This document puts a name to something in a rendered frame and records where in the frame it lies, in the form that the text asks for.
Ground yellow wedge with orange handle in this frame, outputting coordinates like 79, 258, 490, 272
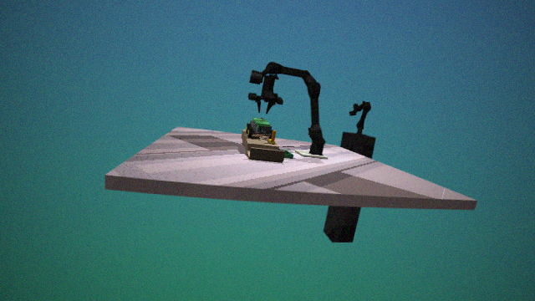
268, 130, 276, 145

